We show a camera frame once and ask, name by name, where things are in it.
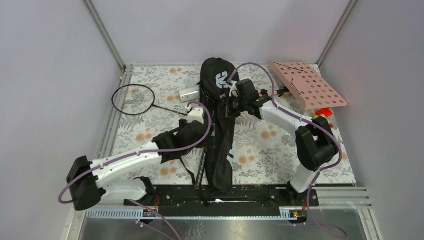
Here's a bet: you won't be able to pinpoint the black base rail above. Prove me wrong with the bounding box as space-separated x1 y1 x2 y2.
123 184 320 218

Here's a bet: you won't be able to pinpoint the pink music stand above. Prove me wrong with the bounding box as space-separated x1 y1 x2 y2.
263 60 348 112

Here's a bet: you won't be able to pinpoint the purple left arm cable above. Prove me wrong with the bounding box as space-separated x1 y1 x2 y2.
57 100 213 240

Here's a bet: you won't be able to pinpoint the black badminton racket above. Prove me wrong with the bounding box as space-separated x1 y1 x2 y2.
111 84 187 116
194 148 207 190

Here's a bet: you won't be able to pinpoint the red toy blocks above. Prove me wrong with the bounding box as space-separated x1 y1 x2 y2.
315 107 334 118

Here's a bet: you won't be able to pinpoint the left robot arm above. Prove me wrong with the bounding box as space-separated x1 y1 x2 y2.
58 120 211 211

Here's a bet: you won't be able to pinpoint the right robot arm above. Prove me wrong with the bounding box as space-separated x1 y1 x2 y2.
224 79 341 206

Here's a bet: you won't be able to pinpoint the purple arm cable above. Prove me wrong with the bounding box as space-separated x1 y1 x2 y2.
226 62 349 240
57 100 213 240

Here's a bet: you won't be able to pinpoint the floral tablecloth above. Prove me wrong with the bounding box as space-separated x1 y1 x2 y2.
105 63 357 186

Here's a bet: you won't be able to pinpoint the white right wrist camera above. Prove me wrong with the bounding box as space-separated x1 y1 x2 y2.
229 80 239 98

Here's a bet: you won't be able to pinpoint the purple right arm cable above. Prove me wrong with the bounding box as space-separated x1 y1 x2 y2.
226 62 349 240

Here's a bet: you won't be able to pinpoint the black racket bag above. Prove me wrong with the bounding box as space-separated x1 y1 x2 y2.
198 57 235 192

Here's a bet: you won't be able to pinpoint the white shuttlecock tube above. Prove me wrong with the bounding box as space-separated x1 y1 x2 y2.
179 86 200 103

